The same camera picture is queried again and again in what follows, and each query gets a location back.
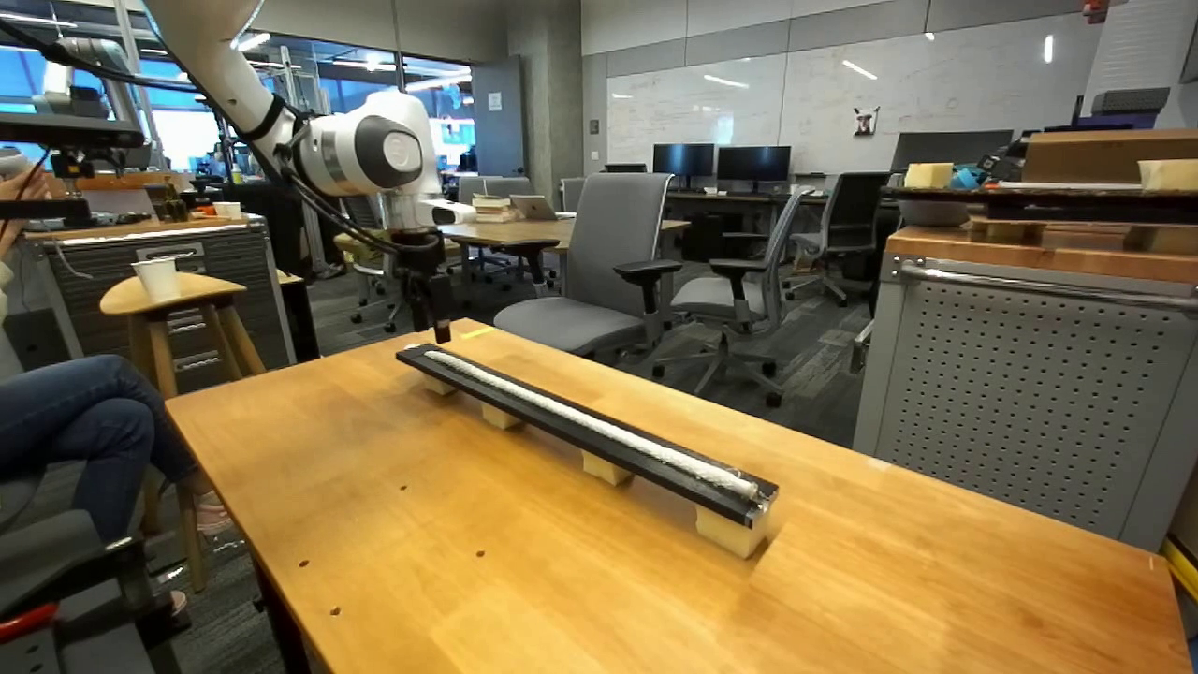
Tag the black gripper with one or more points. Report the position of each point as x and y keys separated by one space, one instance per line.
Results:
x=424 y=268

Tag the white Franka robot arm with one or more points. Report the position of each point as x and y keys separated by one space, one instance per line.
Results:
x=362 y=151

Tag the wooden office desk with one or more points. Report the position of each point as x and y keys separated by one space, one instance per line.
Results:
x=527 y=233

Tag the book stack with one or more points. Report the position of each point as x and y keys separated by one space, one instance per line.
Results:
x=512 y=208

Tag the large grey office chair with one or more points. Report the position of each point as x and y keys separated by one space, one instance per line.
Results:
x=610 y=236

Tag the grey drawer cabinet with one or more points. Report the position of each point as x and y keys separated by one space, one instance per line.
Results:
x=247 y=274

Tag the round wooden stool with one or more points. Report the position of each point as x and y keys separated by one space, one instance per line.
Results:
x=206 y=292

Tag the small white box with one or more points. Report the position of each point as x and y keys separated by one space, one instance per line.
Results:
x=226 y=209

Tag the white paper cup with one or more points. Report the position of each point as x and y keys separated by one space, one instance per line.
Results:
x=156 y=281

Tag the grey mesh office chair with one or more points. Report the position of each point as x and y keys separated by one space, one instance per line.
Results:
x=723 y=292

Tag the dark computer monitor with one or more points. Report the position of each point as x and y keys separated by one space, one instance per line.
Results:
x=684 y=167

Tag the person's leg in jeans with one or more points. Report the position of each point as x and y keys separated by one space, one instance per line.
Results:
x=77 y=417

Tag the person's shoe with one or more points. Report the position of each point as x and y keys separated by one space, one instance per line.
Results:
x=175 y=609

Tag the black shelf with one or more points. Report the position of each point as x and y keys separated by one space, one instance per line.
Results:
x=60 y=130

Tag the black office chair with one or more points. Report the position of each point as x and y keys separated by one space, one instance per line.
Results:
x=855 y=209

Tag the dark office chair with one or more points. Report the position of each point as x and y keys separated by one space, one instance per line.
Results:
x=60 y=563

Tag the white lamp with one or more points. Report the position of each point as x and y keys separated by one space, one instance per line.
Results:
x=59 y=77

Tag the pale foam block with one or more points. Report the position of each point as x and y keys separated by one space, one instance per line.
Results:
x=926 y=176
x=1169 y=175

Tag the red bar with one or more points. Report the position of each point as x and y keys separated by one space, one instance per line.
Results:
x=22 y=618

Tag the blue tool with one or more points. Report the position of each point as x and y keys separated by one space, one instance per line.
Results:
x=976 y=175

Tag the grey perforated tool cabinet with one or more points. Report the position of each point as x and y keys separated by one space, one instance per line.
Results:
x=1022 y=397

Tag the wooden box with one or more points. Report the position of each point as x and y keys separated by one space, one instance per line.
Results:
x=1109 y=156

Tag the grey boxy device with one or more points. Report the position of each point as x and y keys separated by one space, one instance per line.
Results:
x=1128 y=106

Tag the yellow strip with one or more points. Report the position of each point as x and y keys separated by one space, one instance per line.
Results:
x=1186 y=565

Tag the black grooved rail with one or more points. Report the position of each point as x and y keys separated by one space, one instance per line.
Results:
x=584 y=437

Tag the small wall poster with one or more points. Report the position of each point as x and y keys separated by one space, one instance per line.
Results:
x=865 y=121

